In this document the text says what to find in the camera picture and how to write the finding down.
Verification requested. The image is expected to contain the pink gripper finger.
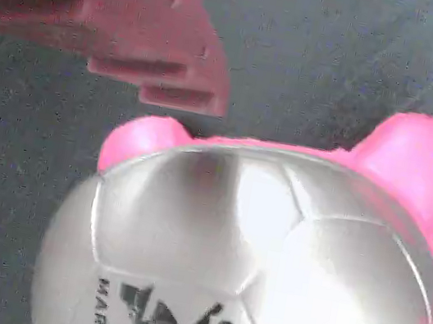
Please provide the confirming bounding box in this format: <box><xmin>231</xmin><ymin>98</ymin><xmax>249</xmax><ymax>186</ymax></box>
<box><xmin>0</xmin><ymin>0</ymin><xmax>247</xmax><ymax>120</ymax></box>

